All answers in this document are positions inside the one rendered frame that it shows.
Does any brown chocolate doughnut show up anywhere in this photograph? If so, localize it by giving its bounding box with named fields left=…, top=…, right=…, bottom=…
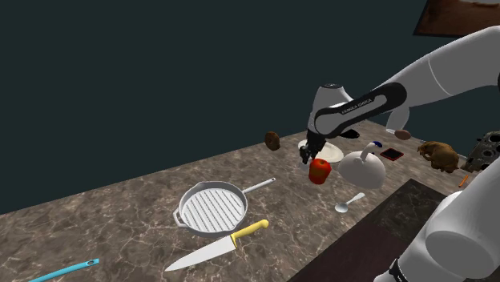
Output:
left=264, top=131, right=282, bottom=152

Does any grey block with round holes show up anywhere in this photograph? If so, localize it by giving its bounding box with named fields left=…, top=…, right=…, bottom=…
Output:
left=460, top=131, right=500, bottom=174

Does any silver spoon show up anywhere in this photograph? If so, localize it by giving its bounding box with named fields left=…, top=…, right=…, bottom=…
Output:
left=334, top=191, right=366, bottom=214

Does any red and black square pad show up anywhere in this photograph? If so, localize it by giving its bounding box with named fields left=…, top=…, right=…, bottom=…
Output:
left=379, top=147, right=405, bottom=163

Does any brown animal figure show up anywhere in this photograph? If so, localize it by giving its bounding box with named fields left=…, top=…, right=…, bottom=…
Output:
left=416, top=140, right=461, bottom=175

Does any yellow handled chef knife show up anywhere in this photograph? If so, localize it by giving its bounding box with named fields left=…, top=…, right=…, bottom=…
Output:
left=164, top=219, right=270, bottom=272

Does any grey grill pan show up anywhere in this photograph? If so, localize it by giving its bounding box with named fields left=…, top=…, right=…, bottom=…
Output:
left=172, top=177, right=276, bottom=240

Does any white kettle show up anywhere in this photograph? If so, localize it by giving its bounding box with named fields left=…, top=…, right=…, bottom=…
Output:
left=337, top=140, right=387, bottom=191

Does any red apple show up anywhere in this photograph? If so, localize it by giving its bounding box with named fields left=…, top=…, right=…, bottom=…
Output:
left=308, top=158, right=333, bottom=186

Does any light blue utensil handle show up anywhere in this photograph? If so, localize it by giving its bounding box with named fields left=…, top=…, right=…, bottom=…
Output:
left=26, top=258, right=101, bottom=282

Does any white plate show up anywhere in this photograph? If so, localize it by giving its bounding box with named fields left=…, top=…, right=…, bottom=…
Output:
left=297, top=139, right=345, bottom=164

